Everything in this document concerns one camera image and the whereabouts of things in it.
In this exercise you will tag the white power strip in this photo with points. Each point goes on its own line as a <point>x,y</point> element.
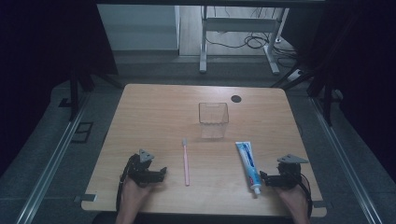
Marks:
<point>294,75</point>

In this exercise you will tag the white cabinet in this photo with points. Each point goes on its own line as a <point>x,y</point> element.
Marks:
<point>137,28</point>

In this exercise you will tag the clear plastic cup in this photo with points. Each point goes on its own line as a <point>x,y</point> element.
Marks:
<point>213,119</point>

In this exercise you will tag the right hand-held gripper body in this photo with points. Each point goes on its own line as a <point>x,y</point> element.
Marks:
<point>289,175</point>

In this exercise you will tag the person's left hand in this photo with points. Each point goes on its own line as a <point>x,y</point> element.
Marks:
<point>134,194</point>

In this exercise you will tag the person's right hand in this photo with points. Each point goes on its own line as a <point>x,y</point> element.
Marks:
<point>294,199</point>

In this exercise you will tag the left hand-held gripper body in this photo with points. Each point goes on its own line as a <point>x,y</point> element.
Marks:
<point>140,171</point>

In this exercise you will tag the aluminium floor rail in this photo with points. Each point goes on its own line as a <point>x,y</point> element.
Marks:
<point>49,168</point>
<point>345,161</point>

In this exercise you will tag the pink toothbrush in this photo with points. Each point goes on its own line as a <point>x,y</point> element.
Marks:
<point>186,163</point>

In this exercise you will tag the dark curtain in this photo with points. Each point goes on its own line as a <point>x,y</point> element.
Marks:
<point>358,56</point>
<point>40,46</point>

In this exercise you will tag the black round table grommet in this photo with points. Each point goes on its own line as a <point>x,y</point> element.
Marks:
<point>236,99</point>

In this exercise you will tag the white blue toothpaste tube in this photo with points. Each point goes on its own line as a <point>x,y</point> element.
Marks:
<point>249,165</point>

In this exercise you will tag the black metal stand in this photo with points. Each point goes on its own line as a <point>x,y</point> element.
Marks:
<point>74,93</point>
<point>325,93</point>

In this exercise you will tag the white metal desk frame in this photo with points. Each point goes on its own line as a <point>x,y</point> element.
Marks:
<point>239,25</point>

